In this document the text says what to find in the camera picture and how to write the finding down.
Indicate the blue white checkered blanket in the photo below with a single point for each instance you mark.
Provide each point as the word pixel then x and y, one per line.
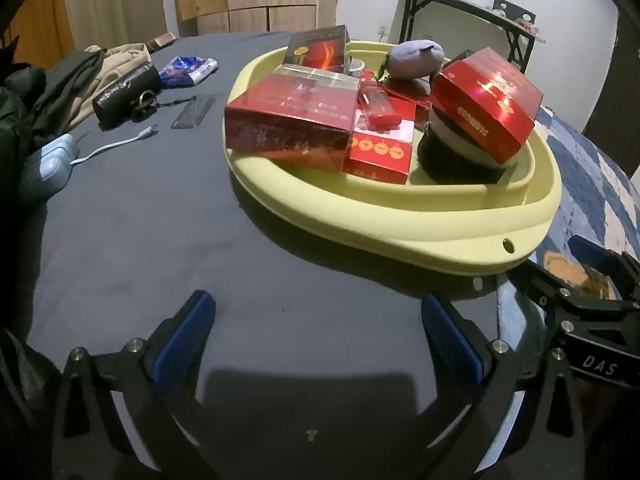
pixel 595 185

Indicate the red box with lantern print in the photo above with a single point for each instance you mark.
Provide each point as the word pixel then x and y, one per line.
pixel 380 150

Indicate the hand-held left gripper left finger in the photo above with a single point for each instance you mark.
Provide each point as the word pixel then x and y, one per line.
pixel 182 340

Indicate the small copper box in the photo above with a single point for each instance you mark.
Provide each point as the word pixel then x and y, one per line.
pixel 162 41

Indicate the dark brown door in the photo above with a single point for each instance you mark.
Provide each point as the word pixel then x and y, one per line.
pixel 617 100

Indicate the white wall socket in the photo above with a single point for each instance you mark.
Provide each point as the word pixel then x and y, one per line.
pixel 383 33

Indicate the beige garment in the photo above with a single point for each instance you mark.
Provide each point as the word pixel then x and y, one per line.
pixel 125 57

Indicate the purple plush toy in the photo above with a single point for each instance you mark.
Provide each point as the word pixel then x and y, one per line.
pixel 415 57

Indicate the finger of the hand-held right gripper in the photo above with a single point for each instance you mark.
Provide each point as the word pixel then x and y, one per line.
pixel 592 255
pixel 547 287

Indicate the black ribbed flat tag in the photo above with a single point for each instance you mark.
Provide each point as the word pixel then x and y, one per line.
pixel 194 112

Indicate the dark box with flame print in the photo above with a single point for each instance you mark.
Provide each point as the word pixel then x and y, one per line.
pixel 320 50

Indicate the red clear tube lighter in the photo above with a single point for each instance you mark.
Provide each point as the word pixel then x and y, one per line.
pixel 377 105

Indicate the blue white snack packet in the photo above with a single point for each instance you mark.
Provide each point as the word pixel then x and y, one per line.
pixel 190 70

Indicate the long red clear-wrapped carton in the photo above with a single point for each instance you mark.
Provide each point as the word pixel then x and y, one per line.
pixel 285 120

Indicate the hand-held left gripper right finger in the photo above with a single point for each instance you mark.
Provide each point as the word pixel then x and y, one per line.
pixel 450 340

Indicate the black metal frame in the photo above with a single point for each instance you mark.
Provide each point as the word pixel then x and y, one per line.
pixel 512 7

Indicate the yellow plastic tray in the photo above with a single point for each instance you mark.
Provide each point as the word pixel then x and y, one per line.
pixel 400 220

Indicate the light blue device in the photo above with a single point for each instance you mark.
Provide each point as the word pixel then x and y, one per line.
pixel 47 167

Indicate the dark green jacket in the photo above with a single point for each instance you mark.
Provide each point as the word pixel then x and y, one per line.
pixel 50 95

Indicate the black pouch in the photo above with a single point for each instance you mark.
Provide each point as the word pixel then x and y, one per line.
pixel 125 95

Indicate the red white packet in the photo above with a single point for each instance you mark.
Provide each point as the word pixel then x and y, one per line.
pixel 529 26

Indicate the red box with gold print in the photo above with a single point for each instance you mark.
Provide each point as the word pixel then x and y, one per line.
pixel 480 95

